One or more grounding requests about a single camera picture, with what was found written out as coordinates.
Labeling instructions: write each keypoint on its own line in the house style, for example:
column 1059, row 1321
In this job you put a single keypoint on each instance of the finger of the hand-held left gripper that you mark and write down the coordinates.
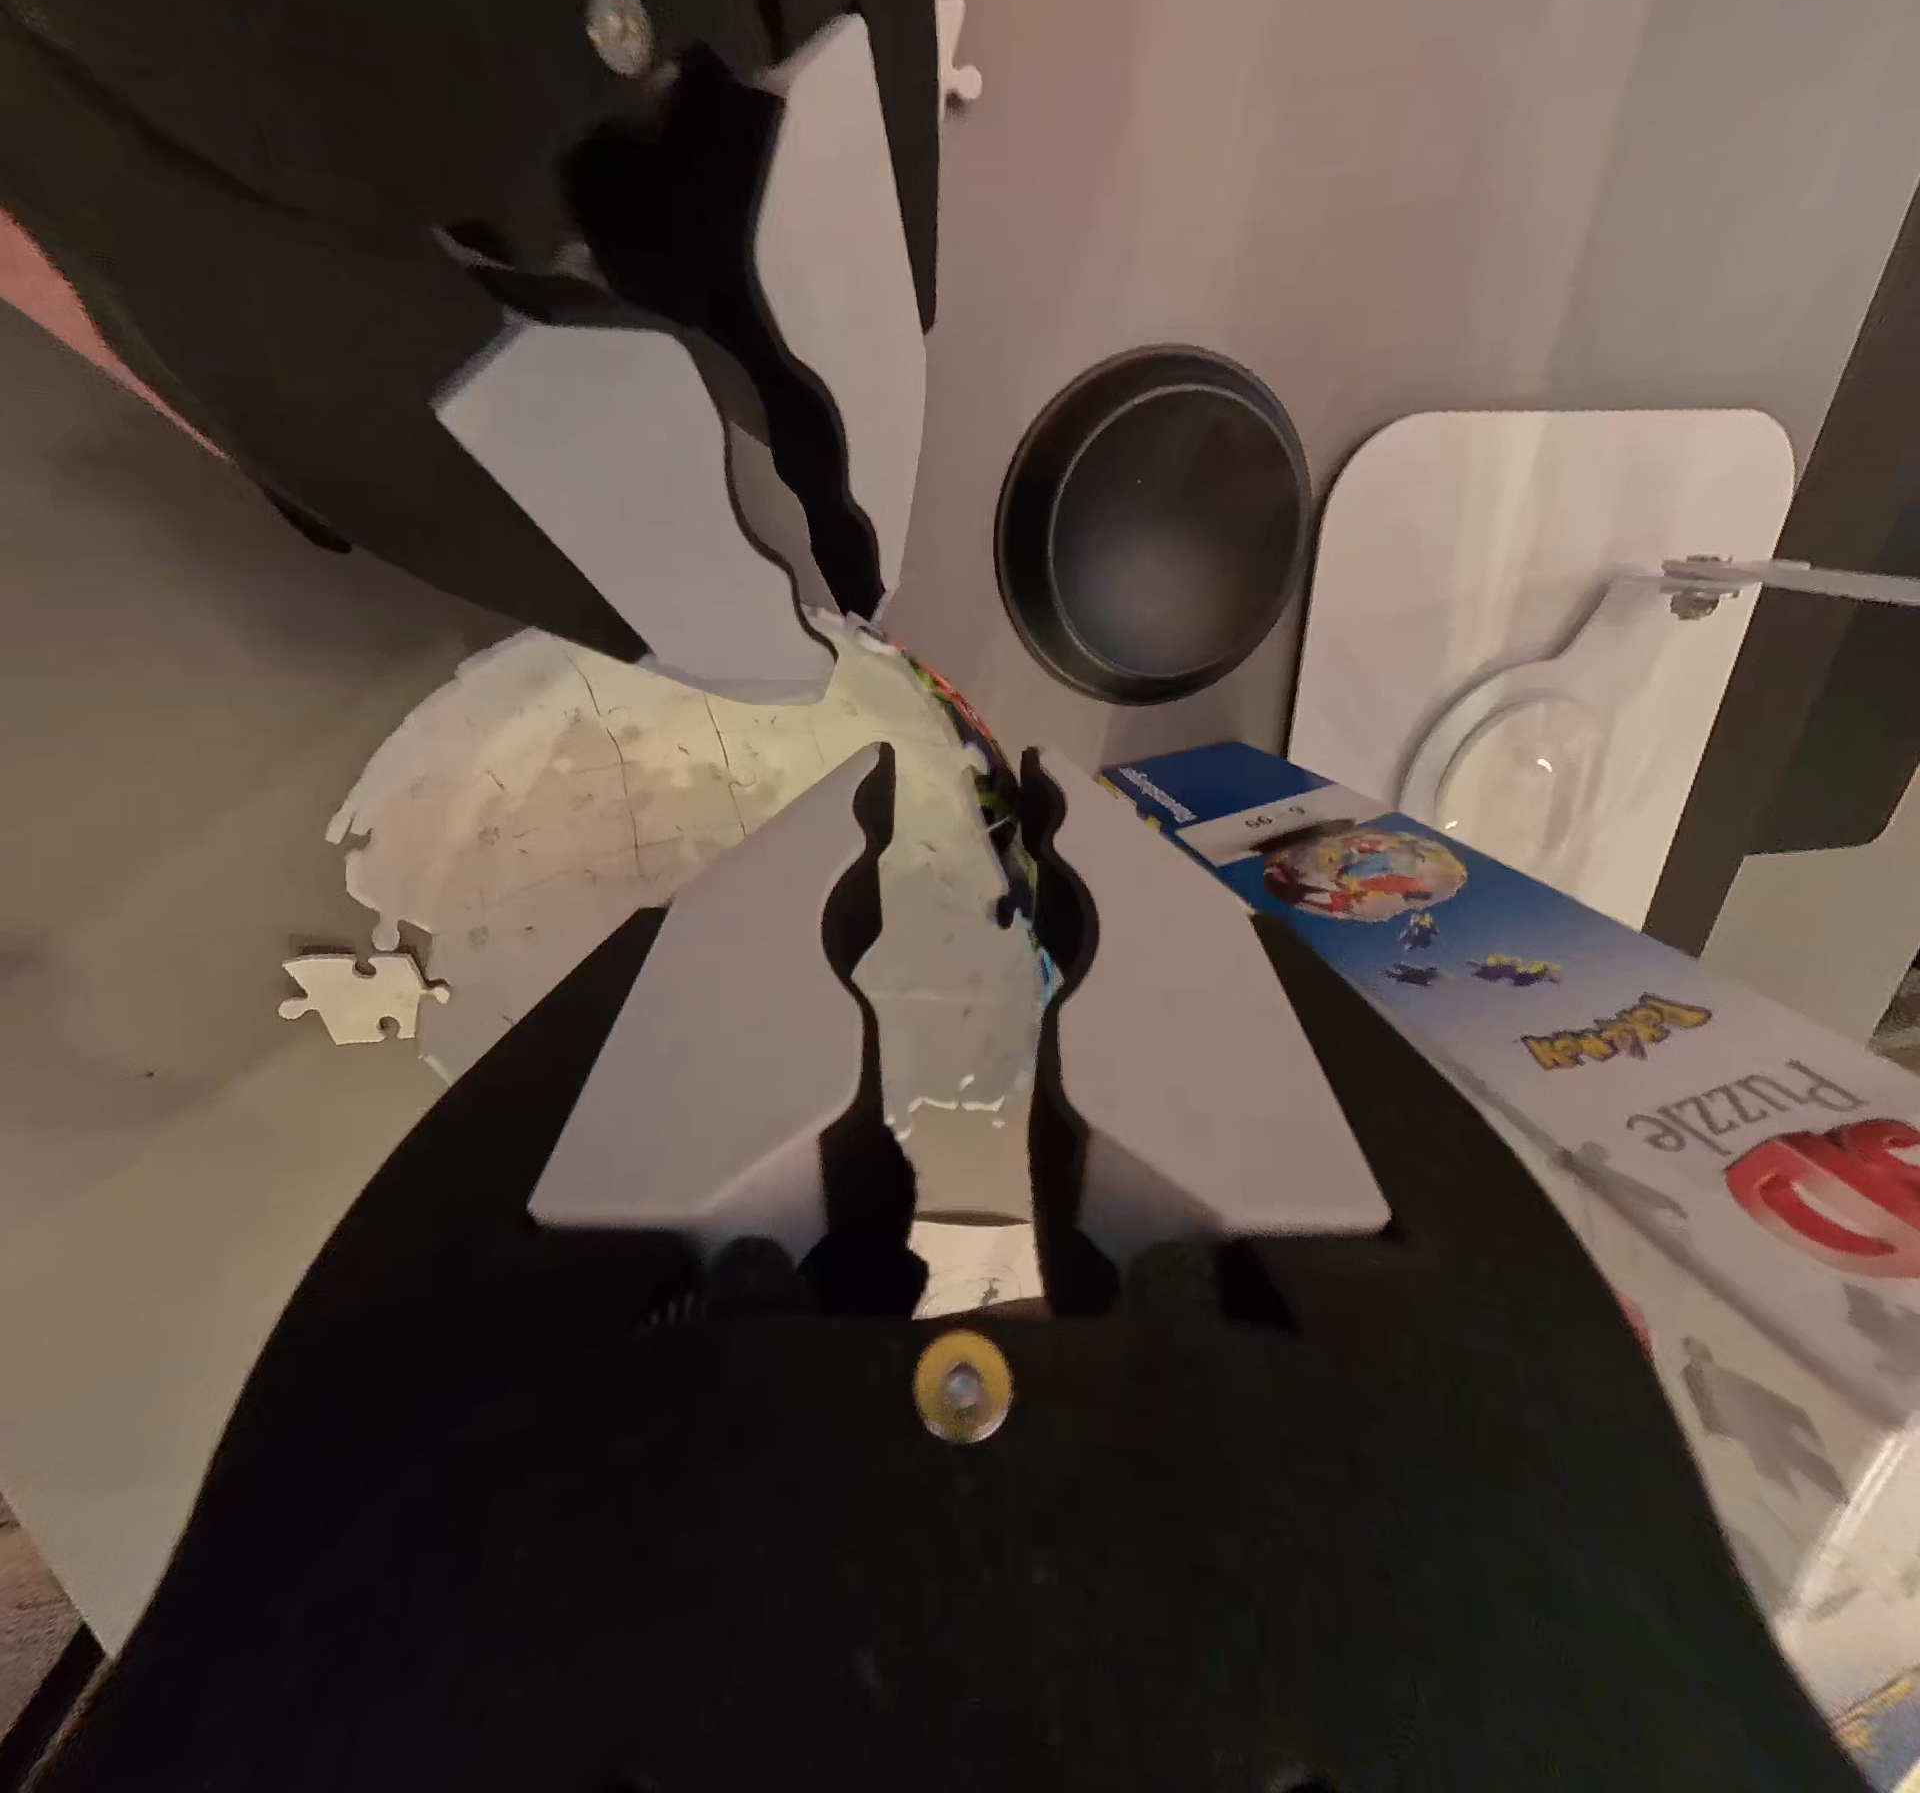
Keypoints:
column 839, row 294
column 601, row 502

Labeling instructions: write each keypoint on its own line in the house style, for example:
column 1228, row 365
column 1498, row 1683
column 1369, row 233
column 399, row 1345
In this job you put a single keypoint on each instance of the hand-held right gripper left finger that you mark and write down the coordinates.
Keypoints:
column 704, row 1072

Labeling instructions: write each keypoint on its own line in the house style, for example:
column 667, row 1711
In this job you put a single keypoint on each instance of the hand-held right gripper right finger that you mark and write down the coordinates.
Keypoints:
column 1216, row 1103

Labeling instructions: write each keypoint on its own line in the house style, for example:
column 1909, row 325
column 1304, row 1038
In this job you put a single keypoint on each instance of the colourful puzzle ball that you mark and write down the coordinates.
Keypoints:
column 570, row 802

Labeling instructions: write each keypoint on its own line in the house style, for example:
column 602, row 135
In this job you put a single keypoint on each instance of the loose puzzle piece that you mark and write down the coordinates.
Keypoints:
column 360, row 998
column 957, row 53

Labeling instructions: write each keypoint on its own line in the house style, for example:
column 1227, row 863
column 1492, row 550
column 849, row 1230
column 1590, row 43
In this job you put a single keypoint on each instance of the black round ball stand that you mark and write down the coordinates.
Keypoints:
column 1156, row 532

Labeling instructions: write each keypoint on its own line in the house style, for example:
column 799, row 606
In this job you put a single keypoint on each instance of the blue puzzle box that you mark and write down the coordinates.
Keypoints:
column 1650, row 1072

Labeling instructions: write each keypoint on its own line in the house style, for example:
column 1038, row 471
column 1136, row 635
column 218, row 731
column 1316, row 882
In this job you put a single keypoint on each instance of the white rounded plastic panel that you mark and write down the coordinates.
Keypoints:
column 1500, row 518

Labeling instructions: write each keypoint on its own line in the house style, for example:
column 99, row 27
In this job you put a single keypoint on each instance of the thin metal bar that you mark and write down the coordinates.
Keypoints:
column 1800, row 575

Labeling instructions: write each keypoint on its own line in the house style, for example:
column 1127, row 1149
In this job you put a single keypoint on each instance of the dark metal frame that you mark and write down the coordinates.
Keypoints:
column 1815, row 713

